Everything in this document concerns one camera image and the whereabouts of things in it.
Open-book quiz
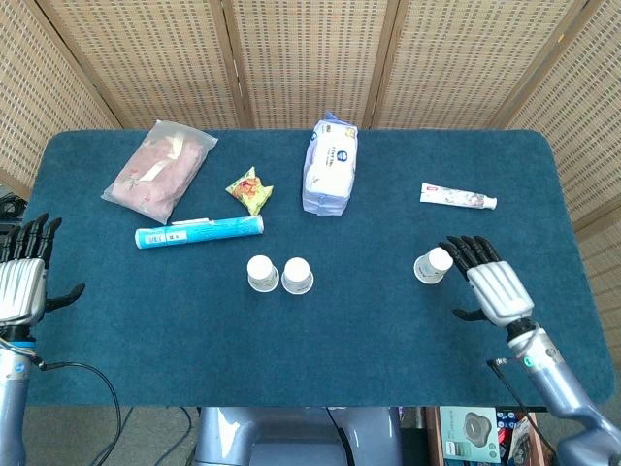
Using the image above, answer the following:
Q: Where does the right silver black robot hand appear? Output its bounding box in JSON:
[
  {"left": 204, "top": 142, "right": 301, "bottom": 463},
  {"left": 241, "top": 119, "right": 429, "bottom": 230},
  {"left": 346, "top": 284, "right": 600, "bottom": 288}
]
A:
[{"left": 439, "top": 235, "right": 537, "bottom": 325}]

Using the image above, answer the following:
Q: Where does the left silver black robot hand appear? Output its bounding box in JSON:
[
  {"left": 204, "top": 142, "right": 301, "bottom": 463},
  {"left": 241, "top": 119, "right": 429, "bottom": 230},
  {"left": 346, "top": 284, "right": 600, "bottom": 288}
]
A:
[{"left": 0, "top": 212, "right": 86, "bottom": 329}]

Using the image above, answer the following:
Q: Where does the white printed paper cup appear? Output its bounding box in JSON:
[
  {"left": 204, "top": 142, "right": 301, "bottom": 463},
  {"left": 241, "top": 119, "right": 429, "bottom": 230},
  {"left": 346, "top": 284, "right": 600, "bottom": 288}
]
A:
[
  {"left": 280, "top": 256, "right": 315, "bottom": 296},
  {"left": 245, "top": 254, "right": 280, "bottom": 293},
  {"left": 413, "top": 247, "right": 454, "bottom": 284}
]

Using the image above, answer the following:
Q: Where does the white floral toothpaste tube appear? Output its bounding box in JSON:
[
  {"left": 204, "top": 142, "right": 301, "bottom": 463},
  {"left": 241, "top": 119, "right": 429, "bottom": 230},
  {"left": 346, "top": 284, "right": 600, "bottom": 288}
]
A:
[{"left": 419, "top": 182, "right": 499, "bottom": 210}]

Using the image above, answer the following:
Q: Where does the teal product box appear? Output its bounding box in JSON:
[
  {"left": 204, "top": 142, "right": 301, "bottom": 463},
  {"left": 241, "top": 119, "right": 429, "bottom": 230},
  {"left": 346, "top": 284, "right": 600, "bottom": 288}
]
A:
[{"left": 439, "top": 406, "right": 502, "bottom": 462}]

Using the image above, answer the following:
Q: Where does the brown wooden crate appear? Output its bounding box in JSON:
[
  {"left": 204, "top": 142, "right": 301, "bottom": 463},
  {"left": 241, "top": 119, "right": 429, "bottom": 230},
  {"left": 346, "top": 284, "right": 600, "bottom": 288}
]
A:
[{"left": 424, "top": 406, "right": 443, "bottom": 466}]

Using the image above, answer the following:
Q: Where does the clear bag with pink cloth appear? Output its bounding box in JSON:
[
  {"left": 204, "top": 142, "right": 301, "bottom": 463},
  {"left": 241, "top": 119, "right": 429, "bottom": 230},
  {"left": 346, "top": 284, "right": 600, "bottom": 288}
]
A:
[{"left": 100, "top": 119, "right": 219, "bottom": 225}]

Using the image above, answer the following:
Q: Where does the light blue cylindrical tube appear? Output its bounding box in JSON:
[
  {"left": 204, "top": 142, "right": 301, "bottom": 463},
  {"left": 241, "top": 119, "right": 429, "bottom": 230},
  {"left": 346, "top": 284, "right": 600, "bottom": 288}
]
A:
[{"left": 134, "top": 216, "right": 266, "bottom": 250}]

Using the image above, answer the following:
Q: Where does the dark teal table cloth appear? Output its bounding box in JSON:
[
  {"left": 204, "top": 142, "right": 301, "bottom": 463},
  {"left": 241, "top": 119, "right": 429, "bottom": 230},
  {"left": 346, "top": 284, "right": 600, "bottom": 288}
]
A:
[{"left": 23, "top": 128, "right": 615, "bottom": 408}]

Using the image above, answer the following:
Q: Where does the lavender tissue pack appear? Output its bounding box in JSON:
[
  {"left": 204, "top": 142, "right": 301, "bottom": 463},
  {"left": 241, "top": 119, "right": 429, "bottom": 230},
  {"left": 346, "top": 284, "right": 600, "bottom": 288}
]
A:
[{"left": 302, "top": 111, "right": 359, "bottom": 216}]

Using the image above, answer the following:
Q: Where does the yellow snack packet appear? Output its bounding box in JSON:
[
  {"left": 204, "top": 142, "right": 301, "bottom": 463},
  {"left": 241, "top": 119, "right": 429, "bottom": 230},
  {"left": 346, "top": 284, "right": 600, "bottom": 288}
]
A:
[{"left": 225, "top": 166, "right": 274, "bottom": 216}]

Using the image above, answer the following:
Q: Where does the blue-grey robot torso base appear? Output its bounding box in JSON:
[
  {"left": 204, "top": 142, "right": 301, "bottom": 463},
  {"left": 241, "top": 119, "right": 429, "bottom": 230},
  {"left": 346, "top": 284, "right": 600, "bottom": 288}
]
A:
[{"left": 193, "top": 406, "right": 404, "bottom": 466}]

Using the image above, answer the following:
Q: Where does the woven rattan folding screen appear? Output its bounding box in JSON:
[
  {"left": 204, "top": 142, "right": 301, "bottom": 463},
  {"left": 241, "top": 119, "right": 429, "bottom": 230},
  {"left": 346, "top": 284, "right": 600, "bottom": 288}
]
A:
[{"left": 0, "top": 0, "right": 621, "bottom": 360}]

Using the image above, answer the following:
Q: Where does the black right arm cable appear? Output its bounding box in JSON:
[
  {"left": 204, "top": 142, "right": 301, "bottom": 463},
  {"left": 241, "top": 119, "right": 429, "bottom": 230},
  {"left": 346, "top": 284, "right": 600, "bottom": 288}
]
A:
[{"left": 486, "top": 357, "right": 557, "bottom": 455}]

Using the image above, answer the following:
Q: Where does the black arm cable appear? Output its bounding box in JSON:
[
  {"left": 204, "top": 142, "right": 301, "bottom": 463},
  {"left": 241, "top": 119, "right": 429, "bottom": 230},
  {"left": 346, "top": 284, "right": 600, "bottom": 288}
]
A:
[
  {"left": 486, "top": 357, "right": 557, "bottom": 455},
  {"left": 37, "top": 360, "right": 122, "bottom": 466}
]

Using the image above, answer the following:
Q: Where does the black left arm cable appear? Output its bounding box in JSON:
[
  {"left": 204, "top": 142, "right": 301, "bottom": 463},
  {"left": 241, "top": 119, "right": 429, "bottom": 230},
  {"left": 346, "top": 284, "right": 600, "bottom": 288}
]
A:
[{"left": 37, "top": 360, "right": 122, "bottom": 466}]

